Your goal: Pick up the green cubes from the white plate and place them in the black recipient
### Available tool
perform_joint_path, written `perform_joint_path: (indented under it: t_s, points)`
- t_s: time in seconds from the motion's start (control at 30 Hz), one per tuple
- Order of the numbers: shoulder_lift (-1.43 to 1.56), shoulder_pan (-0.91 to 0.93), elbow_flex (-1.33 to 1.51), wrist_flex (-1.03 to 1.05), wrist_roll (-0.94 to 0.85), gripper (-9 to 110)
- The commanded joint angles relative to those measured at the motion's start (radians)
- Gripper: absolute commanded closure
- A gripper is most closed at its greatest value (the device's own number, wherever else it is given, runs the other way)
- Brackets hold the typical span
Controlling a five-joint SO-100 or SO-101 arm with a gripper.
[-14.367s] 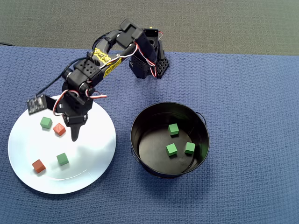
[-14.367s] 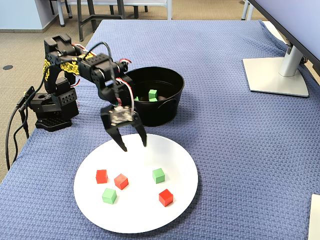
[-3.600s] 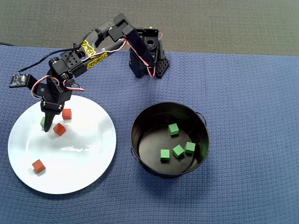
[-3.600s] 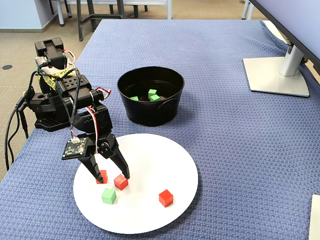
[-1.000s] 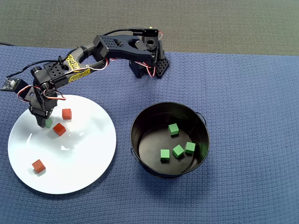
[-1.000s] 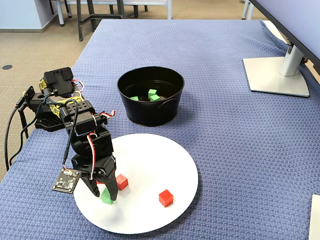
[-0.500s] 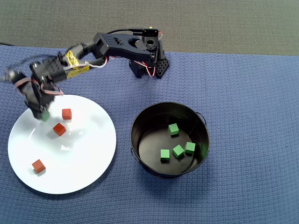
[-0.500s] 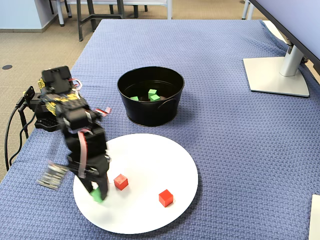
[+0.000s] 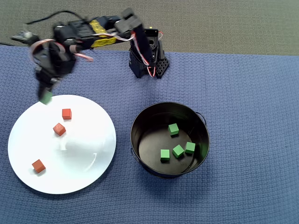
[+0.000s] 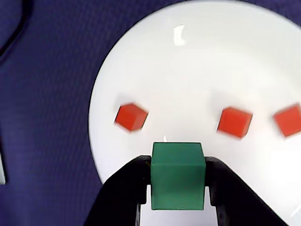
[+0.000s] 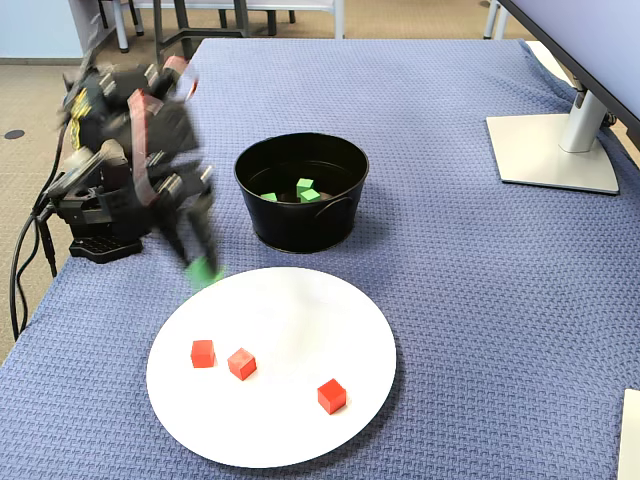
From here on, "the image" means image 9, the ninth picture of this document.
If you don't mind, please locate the red white servo wire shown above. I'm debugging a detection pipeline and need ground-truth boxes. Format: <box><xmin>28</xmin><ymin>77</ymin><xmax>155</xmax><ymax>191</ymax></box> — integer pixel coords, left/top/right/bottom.
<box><xmin>29</xmin><ymin>38</ymin><xmax>94</xmax><ymax>63</ymax></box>
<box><xmin>102</xmin><ymin>32</ymin><xmax>136</xmax><ymax>43</ymax></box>
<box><xmin>130</xmin><ymin>30</ymin><xmax>164</xmax><ymax>78</ymax></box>

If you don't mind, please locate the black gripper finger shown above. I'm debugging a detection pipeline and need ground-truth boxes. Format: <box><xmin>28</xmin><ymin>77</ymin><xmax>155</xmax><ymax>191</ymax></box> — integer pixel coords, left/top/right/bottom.
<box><xmin>37</xmin><ymin>80</ymin><xmax>57</xmax><ymax>100</ymax></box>

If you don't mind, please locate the thin black camera cable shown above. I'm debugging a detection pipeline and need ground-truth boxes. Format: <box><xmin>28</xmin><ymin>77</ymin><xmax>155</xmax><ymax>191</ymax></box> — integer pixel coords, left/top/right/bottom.
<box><xmin>24</xmin><ymin>9</ymin><xmax>88</xmax><ymax>25</ymax></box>

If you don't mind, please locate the blue woven table cloth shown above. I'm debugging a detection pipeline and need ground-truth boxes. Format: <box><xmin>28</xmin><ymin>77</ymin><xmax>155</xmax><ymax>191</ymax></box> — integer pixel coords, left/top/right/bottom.
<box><xmin>0</xmin><ymin>45</ymin><xmax>299</xmax><ymax>224</ymax></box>

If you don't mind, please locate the wrist camera board with mount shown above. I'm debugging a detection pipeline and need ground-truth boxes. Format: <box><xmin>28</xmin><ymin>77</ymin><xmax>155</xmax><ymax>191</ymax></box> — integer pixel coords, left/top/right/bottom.
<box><xmin>10</xmin><ymin>29</ymin><xmax>39</xmax><ymax>45</ymax></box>

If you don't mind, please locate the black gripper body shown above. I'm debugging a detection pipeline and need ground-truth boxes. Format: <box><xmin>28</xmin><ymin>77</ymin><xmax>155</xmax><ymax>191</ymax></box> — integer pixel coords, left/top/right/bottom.
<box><xmin>31</xmin><ymin>39</ymin><xmax>77</xmax><ymax>83</ymax></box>

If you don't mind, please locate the black metal bucket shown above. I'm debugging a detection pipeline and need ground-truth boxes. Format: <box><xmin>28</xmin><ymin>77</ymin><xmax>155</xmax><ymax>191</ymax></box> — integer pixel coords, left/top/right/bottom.
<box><xmin>130</xmin><ymin>102</ymin><xmax>211</xmax><ymax>179</ymax></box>

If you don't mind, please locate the white round plate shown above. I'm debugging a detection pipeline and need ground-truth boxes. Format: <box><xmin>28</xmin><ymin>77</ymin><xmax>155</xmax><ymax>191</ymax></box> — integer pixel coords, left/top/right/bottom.
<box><xmin>7</xmin><ymin>94</ymin><xmax>117</xmax><ymax>195</ymax></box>

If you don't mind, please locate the green cube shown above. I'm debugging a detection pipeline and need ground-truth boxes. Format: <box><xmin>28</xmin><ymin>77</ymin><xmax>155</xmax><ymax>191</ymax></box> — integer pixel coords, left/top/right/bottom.
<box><xmin>185</xmin><ymin>141</ymin><xmax>196</xmax><ymax>154</ymax></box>
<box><xmin>39</xmin><ymin>91</ymin><xmax>53</xmax><ymax>105</ymax></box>
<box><xmin>168</xmin><ymin>123</ymin><xmax>180</xmax><ymax>136</ymax></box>
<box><xmin>172</xmin><ymin>144</ymin><xmax>185</xmax><ymax>159</ymax></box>
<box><xmin>160</xmin><ymin>149</ymin><xmax>171</xmax><ymax>163</ymax></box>

